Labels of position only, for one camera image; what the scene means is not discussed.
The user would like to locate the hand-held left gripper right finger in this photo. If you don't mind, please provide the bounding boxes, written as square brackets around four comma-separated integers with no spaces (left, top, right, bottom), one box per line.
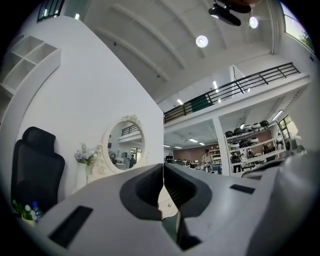
[163,162,272,256]

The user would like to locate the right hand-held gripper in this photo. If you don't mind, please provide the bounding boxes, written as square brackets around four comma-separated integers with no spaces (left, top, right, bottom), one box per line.
[247,149,317,256]

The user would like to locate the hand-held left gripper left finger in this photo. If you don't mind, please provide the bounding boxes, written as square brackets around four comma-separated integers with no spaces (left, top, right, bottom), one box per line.
[37,163,185,256]

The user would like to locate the white dressing table drawer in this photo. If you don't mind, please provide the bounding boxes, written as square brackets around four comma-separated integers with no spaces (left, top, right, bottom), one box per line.
[157,184,180,221]

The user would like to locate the white dressing table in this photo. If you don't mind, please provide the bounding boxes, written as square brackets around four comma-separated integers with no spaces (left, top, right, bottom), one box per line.
[86,114,180,221]

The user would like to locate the white ceramic vase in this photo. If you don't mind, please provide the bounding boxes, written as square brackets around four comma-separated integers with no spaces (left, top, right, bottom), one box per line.
[72,161,89,195]

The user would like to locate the white storage rack with helmets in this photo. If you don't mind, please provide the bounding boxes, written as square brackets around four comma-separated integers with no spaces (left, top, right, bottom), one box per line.
[223,119,287,174]

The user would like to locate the clear water bottle blue cap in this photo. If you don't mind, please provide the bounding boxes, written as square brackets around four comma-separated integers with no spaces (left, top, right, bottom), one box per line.
[30,200,44,223]

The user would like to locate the pale artificial flower bouquet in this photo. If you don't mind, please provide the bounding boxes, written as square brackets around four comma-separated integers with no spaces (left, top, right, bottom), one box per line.
[73,142,100,166]

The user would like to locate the small potted plant white flowers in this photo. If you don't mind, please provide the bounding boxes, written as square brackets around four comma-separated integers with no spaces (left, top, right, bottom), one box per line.
[11,199,38,226]

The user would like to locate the black office chair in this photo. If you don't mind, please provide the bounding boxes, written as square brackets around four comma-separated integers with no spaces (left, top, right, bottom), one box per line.
[10,126,66,216]

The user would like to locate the green banner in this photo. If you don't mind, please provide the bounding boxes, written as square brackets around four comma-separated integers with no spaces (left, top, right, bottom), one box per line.
[190,95,210,114]

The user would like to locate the black metal balcony railing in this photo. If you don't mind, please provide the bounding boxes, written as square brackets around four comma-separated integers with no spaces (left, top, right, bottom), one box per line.
[163,62,301,124]

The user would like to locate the white wall cubby shelf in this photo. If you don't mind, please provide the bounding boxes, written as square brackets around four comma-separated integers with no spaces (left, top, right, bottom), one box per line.
[0,35,62,96]

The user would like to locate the black head-worn camera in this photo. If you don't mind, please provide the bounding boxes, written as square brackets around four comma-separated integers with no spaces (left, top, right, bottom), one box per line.
[208,0,252,27]

